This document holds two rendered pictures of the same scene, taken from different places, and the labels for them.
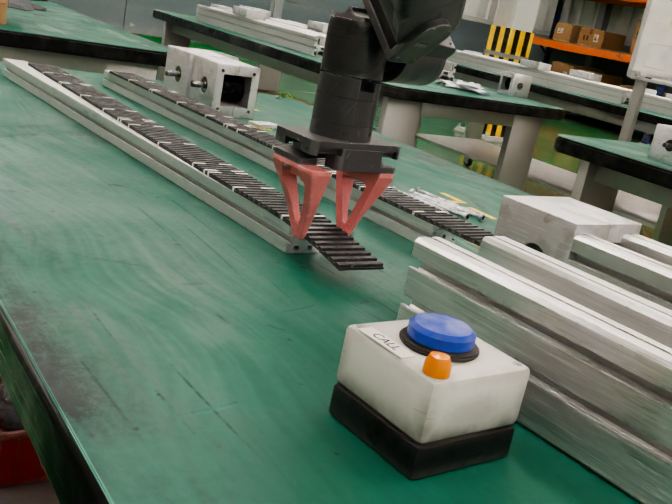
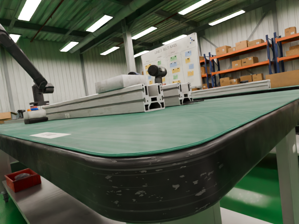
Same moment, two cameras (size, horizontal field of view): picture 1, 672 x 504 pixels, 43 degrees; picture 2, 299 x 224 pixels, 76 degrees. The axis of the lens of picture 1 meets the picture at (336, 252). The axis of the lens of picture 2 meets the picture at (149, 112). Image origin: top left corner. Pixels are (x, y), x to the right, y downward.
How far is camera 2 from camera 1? 0.78 m
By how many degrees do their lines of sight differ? 16
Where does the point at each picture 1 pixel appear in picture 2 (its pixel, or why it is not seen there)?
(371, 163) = (44, 103)
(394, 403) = (26, 117)
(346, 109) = (37, 97)
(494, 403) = (40, 114)
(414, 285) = not seen: hidden behind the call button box
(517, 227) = not seen: hidden behind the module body
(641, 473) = (59, 115)
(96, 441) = not seen: outside the picture
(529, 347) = (51, 110)
